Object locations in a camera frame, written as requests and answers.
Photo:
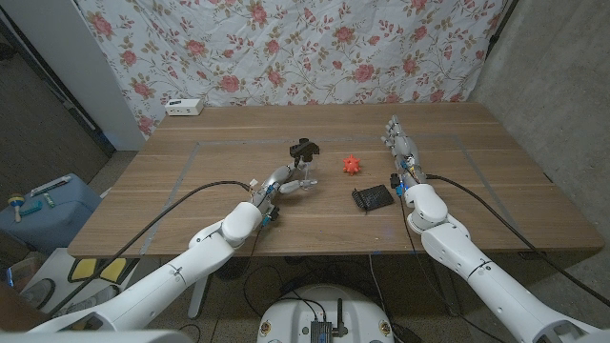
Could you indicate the black torso electronics box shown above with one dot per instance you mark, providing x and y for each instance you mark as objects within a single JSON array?
[{"x": 320, "y": 331}]

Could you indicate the black backdrop stand pole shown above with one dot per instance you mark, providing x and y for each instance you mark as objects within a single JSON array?
[{"x": 500, "y": 26}]

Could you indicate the blue storage box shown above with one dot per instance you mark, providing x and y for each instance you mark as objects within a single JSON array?
[{"x": 52, "y": 224}]

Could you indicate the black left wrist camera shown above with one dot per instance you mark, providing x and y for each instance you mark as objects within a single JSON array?
[{"x": 271, "y": 215}]

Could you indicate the yellow black floor item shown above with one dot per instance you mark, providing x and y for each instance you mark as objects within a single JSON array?
[{"x": 83, "y": 269}]

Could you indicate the orange spiky stress ball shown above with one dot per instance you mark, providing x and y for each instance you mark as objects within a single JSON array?
[{"x": 351, "y": 165}]

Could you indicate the white power strip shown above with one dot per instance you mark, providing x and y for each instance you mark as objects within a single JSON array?
[{"x": 183, "y": 107}]

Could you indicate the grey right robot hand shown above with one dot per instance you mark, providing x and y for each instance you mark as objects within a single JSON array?
[{"x": 405, "y": 150}]

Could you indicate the small green toy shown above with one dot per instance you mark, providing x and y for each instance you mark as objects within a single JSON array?
[{"x": 49, "y": 200}]

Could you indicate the grey shoe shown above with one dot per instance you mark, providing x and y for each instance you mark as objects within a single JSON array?
[
  {"x": 93, "y": 297},
  {"x": 38, "y": 293}
]

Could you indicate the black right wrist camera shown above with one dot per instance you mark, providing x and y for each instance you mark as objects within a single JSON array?
[{"x": 396, "y": 183}]

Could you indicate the teal plastic toy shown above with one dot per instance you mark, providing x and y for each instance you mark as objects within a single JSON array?
[{"x": 31, "y": 208}]

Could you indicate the white floor container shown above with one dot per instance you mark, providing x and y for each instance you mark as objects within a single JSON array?
[{"x": 52, "y": 267}]

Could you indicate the black round floor disc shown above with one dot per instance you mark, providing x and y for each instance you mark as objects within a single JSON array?
[{"x": 231, "y": 271}]

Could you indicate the floral backdrop cloth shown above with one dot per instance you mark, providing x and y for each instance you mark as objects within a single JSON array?
[{"x": 286, "y": 47}]

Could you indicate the yellow blue toy maraca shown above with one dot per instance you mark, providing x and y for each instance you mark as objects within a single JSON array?
[{"x": 15, "y": 200}]

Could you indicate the person's forearm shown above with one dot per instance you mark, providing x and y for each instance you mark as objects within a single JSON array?
[{"x": 19, "y": 312}]

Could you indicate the black ribbed card holder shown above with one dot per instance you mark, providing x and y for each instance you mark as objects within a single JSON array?
[{"x": 374, "y": 197}]

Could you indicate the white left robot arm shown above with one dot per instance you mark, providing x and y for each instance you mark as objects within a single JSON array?
[{"x": 190, "y": 271}]

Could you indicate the white grey flat bar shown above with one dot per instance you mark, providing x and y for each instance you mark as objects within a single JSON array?
[{"x": 50, "y": 186}]

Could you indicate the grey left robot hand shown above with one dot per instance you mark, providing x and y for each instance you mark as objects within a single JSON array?
[{"x": 276, "y": 183}]

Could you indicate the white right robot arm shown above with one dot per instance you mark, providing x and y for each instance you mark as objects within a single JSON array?
[{"x": 457, "y": 248}]

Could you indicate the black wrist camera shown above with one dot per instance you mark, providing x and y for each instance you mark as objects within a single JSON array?
[
  {"x": 396, "y": 183},
  {"x": 271, "y": 215}
]

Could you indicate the white table leg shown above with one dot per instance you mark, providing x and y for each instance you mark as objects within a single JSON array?
[{"x": 197, "y": 300}]

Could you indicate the black torso antenna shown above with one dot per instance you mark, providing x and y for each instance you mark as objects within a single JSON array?
[{"x": 339, "y": 314}]

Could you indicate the white robot torso base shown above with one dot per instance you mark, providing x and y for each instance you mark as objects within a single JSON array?
[{"x": 295, "y": 314}]

